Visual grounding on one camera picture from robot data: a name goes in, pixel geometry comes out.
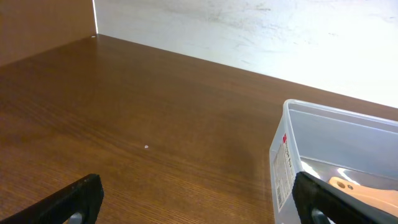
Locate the clear plastic storage container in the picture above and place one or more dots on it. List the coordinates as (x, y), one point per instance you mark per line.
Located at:
(328, 142)

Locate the wooden handled orange scraper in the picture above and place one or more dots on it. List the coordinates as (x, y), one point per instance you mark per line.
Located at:
(385, 200)

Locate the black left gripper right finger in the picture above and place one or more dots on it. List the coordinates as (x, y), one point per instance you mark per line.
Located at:
(319, 202)

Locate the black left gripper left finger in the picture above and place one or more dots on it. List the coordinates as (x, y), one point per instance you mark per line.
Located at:
(83, 197)

